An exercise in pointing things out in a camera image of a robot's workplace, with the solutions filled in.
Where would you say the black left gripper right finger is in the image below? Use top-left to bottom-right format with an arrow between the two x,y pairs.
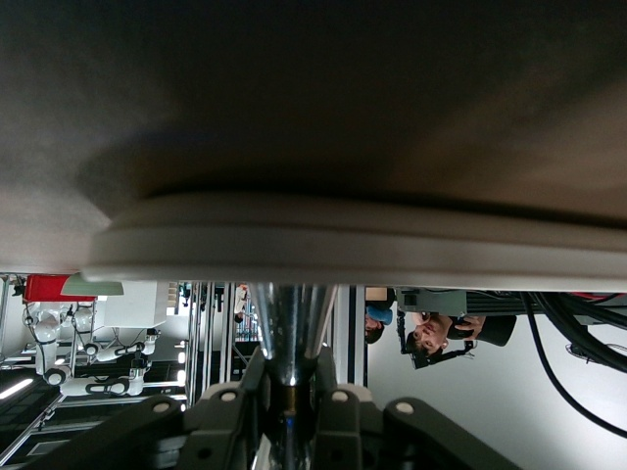
312,345 -> 521,470

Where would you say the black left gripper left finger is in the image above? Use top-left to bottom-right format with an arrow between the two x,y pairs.
26,347 -> 270,470

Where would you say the metal jigger measuring cup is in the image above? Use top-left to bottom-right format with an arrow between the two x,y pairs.
248,282 -> 340,470

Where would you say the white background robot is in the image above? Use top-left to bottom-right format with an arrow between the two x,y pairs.
21,303 -> 72,389
58,304 -> 161,399

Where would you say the person in blue shirt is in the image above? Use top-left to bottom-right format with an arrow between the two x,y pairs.
363,298 -> 398,346

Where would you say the person in dark clothes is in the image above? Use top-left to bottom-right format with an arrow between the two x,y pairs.
404,312 -> 519,357

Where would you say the grey equipment box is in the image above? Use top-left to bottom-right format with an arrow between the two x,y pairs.
395,287 -> 467,320

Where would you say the green ceramic bowl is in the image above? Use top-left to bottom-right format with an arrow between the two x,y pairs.
60,272 -> 124,299

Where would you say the red box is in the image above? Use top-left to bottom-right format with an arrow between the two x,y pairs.
24,273 -> 72,304

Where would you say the cream rabbit print tray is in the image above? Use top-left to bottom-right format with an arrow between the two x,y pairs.
79,189 -> 627,296

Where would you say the brown table cover mat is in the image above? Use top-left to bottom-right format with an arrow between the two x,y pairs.
0,0 -> 627,276

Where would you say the white background frame post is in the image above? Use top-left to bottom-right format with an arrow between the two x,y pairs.
336,285 -> 369,389

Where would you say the thin black hanging cable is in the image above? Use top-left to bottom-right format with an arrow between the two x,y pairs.
519,292 -> 627,441

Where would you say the thick black cable bundle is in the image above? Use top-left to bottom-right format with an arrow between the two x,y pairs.
536,291 -> 627,366

